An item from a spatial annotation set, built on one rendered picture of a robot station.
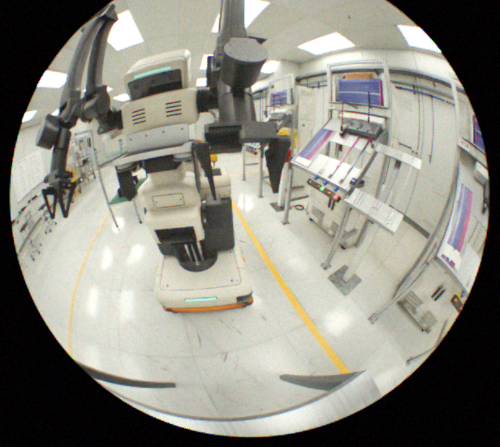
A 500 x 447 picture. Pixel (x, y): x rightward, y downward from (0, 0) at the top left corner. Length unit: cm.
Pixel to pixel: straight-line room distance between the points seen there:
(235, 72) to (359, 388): 52
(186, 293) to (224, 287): 23
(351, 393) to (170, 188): 74
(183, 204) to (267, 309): 89
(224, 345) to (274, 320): 37
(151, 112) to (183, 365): 127
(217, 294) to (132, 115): 92
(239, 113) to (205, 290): 88
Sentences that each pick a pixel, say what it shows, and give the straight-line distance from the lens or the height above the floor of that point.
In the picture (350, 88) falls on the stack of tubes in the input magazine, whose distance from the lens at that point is 168.
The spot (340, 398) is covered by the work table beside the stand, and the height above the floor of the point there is 80.
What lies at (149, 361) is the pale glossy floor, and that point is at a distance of 127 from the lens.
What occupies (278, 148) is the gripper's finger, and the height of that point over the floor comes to 106.
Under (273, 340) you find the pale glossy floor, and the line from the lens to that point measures 112.
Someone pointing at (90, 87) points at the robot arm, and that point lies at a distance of 60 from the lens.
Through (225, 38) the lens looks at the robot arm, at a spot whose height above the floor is 127.
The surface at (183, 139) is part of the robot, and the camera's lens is 50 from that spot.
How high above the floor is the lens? 109
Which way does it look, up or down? 27 degrees down
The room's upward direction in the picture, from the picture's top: straight up
